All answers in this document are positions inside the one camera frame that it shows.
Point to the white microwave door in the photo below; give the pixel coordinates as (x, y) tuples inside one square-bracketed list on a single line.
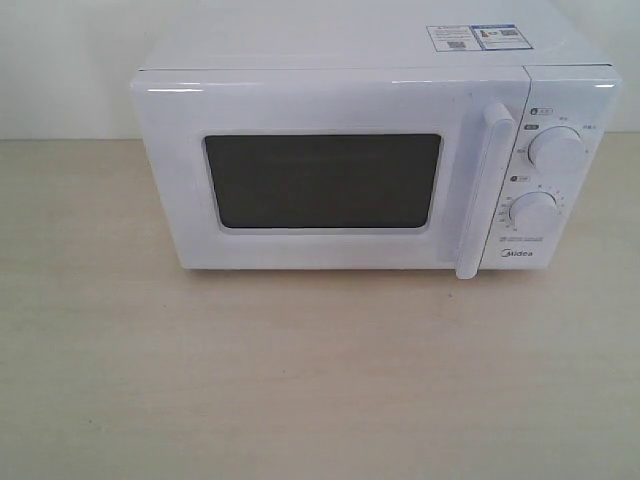
[(330, 168)]

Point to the lower white timer knob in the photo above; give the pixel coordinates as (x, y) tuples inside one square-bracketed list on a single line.
[(534, 212)]

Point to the upper white control knob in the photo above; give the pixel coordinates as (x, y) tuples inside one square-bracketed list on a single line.
[(558, 149)]

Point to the warning label sticker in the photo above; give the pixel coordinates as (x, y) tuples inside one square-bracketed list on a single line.
[(484, 37)]

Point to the white Midea microwave oven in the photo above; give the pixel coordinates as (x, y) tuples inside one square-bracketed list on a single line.
[(573, 84)]

